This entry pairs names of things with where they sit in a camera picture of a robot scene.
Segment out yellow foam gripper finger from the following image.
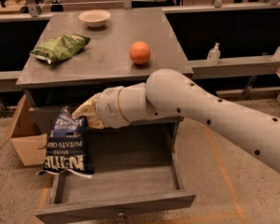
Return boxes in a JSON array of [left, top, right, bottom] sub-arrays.
[[72, 94, 104, 129]]

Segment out blue chip bag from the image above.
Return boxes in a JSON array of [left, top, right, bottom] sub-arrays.
[[43, 106, 94, 178]]

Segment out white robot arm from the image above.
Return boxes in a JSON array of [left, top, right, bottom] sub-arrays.
[[72, 69, 280, 174]]

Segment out closed grey top drawer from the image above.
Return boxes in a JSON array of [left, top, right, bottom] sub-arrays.
[[29, 105, 183, 133]]

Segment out green chip bag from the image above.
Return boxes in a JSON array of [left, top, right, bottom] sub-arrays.
[[30, 34, 91, 64]]

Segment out open grey middle drawer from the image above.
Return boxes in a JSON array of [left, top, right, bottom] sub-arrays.
[[35, 121, 195, 224]]

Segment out cardboard box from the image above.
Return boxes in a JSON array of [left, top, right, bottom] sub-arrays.
[[0, 95, 48, 166]]

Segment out orange ball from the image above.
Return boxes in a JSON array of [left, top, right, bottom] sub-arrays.
[[129, 41, 151, 64]]

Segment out grey metal railing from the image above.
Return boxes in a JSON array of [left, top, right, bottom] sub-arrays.
[[0, 0, 280, 93]]

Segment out white bowl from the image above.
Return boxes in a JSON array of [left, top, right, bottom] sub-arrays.
[[78, 9, 111, 28]]

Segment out clear sanitizer pump bottle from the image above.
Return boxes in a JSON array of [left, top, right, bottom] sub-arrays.
[[206, 43, 220, 64]]

